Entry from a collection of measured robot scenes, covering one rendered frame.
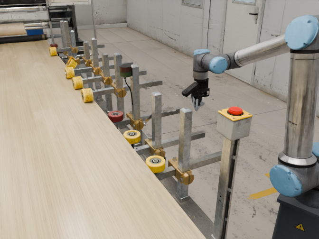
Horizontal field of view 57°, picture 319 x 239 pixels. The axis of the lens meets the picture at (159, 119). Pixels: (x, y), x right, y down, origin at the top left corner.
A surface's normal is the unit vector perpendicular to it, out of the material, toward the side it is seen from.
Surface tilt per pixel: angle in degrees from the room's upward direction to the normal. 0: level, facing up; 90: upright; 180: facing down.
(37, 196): 0
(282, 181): 95
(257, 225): 0
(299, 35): 82
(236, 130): 90
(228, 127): 90
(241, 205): 0
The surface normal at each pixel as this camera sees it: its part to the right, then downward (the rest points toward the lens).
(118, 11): 0.39, 0.40
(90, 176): 0.00, -0.90
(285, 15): -0.92, 0.18
